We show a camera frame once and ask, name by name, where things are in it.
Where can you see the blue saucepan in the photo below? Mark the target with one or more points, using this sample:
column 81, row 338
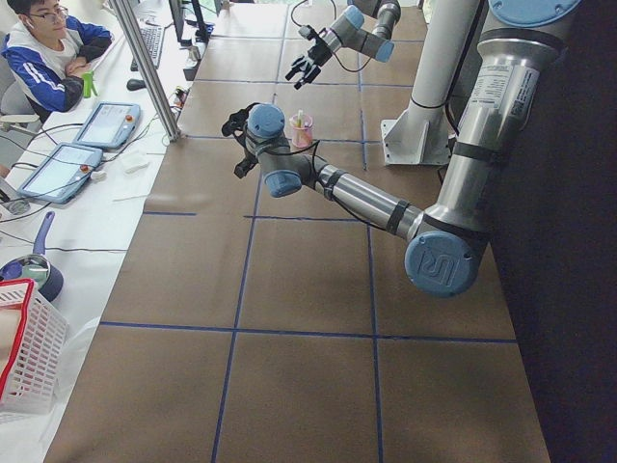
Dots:
column 49, row 279

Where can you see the black computer monitor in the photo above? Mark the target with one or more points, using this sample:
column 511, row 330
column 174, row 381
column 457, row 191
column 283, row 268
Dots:
column 189, row 24

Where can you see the grey office chair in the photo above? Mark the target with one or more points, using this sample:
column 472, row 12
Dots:
column 17, row 113

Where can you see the pink mesh pen holder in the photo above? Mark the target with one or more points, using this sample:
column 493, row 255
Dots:
column 301, row 137

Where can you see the black computer mouse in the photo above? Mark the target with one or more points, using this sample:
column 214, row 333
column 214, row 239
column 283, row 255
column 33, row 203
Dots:
column 133, row 85

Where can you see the white plastic basket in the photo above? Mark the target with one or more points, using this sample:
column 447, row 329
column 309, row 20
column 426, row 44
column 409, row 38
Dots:
column 33, row 334

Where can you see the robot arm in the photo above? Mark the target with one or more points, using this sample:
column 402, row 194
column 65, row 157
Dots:
column 475, row 83
column 364, row 26

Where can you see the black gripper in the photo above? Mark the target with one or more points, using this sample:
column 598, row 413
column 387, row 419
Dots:
column 247, row 158
column 317, row 52

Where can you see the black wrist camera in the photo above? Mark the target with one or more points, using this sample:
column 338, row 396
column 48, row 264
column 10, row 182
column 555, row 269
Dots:
column 308, row 32
column 237, row 120

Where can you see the blue teach pendant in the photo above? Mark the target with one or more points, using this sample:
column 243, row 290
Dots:
column 109, row 125
column 62, row 174

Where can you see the person in blue jacket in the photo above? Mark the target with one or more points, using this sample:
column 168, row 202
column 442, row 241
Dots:
column 48, row 51

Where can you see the aluminium frame post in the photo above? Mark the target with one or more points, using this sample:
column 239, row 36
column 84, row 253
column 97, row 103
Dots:
column 132, row 32

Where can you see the black keyboard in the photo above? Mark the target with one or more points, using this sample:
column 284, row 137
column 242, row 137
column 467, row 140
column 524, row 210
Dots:
column 153, row 37

